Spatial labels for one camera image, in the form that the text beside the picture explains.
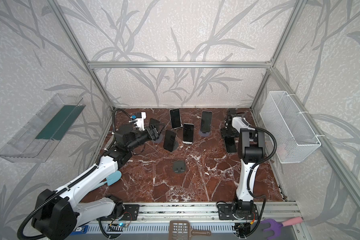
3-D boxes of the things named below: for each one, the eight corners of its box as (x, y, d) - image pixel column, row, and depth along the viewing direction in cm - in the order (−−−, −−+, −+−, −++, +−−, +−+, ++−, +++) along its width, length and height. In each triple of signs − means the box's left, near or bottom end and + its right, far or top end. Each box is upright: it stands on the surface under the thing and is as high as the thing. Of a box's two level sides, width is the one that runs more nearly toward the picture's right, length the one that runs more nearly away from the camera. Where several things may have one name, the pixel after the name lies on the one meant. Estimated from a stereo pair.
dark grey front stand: (173, 174, 88) (172, 171, 85) (174, 164, 93) (173, 160, 89) (185, 174, 88) (184, 171, 85) (185, 164, 93) (185, 160, 89)
